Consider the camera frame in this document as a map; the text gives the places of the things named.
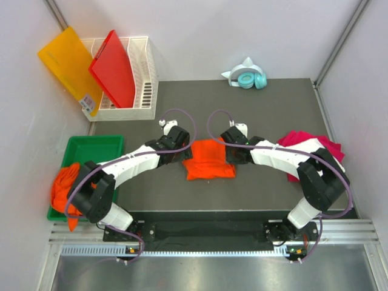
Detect orange t-shirt in bin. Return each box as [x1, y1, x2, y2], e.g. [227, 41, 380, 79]
[50, 162, 82, 232]

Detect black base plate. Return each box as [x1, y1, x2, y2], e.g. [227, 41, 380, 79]
[102, 209, 358, 251]

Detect purple cable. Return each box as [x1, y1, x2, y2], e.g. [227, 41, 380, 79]
[207, 109, 353, 264]
[64, 108, 198, 264]

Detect red folder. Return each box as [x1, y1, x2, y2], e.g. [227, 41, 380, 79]
[89, 30, 136, 109]

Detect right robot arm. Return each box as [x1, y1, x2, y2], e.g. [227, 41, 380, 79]
[221, 124, 350, 240]

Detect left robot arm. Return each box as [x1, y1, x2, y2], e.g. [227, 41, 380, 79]
[65, 122, 192, 241]

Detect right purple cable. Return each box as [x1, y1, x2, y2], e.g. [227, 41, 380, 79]
[207, 109, 353, 264]

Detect green plastic bin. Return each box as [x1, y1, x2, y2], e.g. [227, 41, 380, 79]
[47, 135, 124, 221]

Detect yellow folder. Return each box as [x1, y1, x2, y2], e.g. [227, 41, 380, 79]
[38, 27, 102, 116]

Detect teal cat-ear headphones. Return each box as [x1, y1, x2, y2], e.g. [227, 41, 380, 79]
[221, 57, 267, 90]

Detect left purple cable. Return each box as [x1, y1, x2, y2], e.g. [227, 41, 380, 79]
[64, 108, 198, 264]

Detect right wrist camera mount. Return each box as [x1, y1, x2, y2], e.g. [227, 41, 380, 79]
[228, 121, 248, 139]

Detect white folded t-shirt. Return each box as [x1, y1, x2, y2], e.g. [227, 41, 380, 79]
[287, 138, 345, 178]

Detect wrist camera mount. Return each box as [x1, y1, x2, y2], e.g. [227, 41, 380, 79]
[228, 121, 248, 139]
[159, 119, 178, 135]

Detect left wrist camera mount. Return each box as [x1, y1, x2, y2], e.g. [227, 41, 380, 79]
[159, 119, 178, 135]

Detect orange t-shirt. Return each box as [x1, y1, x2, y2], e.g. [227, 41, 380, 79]
[182, 139, 236, 181]
[50, 162, 82, 232]

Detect aluminium frame rail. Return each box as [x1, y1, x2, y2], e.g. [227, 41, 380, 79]
[49, 219, 379, 261]

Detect white file organizer basket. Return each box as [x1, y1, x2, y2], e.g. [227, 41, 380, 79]
[82, 36, 159, 122]

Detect magenta folded t-shirt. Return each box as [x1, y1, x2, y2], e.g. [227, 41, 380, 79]
[277, 130, 345, 163]

